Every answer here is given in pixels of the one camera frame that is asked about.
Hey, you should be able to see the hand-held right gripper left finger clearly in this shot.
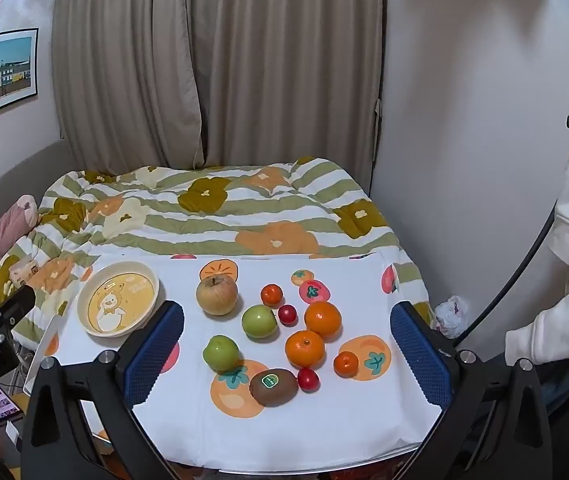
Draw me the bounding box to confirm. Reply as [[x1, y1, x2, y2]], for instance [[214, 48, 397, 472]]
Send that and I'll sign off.
[[20, 301, 185, 480]]

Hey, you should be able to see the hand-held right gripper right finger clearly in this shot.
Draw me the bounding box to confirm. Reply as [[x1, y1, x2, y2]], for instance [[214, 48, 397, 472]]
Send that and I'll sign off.
[[389, 301, 553, 480]]

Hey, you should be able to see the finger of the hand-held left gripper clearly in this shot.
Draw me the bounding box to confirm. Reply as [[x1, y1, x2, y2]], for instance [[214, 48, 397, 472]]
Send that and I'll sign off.
[[0, 287, 36, 331]]

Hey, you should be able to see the cream plate with duck print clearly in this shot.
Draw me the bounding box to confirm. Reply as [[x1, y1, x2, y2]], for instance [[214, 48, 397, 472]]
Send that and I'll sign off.
[[77, 261, 161, 338]]

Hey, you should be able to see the green round fruit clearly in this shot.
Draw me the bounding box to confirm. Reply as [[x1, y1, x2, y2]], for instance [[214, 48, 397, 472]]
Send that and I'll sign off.
[[242, 304, 279, 339], [202, 335, 241, 372]]

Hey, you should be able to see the small tangerine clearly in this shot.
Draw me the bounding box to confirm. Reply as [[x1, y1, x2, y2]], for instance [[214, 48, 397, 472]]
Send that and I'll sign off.
[[333, 351, 360, 377]]

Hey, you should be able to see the yellow-red apple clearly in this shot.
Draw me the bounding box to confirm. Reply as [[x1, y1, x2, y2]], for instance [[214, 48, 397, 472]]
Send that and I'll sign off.
[[195, 275, 239, 317]]

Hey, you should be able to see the large orange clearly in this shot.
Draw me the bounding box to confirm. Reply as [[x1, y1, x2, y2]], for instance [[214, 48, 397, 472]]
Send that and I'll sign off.
[[305, 301, 343, 339], [285, 330, 326, 369]]

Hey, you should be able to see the brown kiwi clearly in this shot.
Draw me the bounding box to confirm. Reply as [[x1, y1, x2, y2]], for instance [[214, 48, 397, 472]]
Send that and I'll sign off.
[[249, 368, 299, 407]]

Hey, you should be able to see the small red-orange tomato top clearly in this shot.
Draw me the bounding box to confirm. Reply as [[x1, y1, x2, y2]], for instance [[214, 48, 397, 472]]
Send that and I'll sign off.
[[260, 283, 284, 307]]

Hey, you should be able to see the small snack box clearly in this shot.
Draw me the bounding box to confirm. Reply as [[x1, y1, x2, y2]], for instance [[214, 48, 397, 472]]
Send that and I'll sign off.
[[8, 258, 39, 289]]

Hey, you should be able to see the white plastic bag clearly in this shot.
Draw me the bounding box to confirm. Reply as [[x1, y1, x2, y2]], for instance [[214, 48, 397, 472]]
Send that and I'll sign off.
[[433, 295, 469, 339]]

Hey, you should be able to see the pink plush pillow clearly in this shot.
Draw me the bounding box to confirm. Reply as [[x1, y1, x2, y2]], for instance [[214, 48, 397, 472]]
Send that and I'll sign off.
[[0, 195, 40, 263]]

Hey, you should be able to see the white persimmon-printed cloth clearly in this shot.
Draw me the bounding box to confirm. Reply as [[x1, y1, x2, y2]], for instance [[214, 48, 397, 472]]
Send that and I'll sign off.
[[39, 250, 445, 475]]

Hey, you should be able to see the striped floral blanket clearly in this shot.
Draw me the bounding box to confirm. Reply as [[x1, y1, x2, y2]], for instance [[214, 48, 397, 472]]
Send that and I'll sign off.
[[0, 156, 435, 348]]

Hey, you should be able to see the beige curtain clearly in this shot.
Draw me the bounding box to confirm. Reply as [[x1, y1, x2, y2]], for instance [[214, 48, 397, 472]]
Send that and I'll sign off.
[[52, 0, 386, 171]]

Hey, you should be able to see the black cable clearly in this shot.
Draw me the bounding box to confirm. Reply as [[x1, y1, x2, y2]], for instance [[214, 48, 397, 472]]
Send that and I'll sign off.
[[457, 199, 561, 347]]

